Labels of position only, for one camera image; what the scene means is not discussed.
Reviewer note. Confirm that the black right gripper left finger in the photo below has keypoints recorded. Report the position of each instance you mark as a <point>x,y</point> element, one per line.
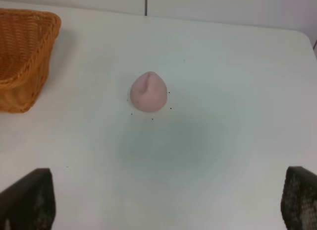
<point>29,203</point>

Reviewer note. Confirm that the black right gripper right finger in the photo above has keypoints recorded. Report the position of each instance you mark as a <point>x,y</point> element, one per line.
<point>299,199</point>

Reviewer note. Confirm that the pink peach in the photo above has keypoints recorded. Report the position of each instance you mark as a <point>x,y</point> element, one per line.
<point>148,93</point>

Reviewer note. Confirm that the orange wicker basket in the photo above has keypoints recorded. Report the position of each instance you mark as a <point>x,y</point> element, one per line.
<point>27,38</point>

